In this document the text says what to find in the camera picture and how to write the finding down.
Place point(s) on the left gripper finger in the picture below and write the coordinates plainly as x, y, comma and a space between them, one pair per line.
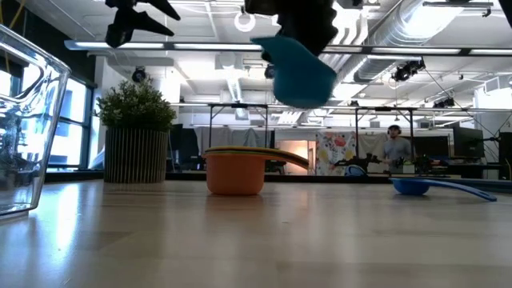
160, 7
132, 26

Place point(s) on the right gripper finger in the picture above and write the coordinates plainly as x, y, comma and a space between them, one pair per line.
324, 32
294, 30

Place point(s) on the teal measuring cup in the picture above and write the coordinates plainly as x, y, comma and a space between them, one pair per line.
300, 76

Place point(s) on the yellow measuring cup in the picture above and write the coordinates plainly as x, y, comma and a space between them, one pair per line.
240, 148

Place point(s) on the orange measuring cup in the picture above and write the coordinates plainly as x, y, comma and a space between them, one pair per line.
236, 176

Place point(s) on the blue measuring cup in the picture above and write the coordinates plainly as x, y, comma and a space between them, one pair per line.
412, 186

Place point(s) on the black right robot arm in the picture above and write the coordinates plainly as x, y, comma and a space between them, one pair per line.
507, 10

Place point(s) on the clear plastic basket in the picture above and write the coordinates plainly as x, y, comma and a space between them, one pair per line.
24, 120

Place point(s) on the black ceiling rig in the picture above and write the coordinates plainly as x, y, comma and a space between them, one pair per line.
408, 70

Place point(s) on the floral cloth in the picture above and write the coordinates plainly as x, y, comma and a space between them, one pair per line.
334, 152

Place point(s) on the grey cloth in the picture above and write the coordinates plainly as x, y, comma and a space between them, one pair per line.
240, 138

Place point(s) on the potted plant striped pot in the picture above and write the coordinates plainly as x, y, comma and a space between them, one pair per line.
136, 156

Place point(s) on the black device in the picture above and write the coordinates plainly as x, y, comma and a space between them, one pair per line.
360, 161

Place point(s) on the blue white object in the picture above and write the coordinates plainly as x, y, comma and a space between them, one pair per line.
355, 171

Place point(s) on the black monitor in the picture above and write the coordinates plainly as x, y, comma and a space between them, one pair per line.
468, 142

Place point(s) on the round black ceiling camera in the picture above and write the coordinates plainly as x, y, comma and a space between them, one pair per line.
269, 73
139, 75

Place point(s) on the silver air duct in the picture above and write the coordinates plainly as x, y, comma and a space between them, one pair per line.
400, 24

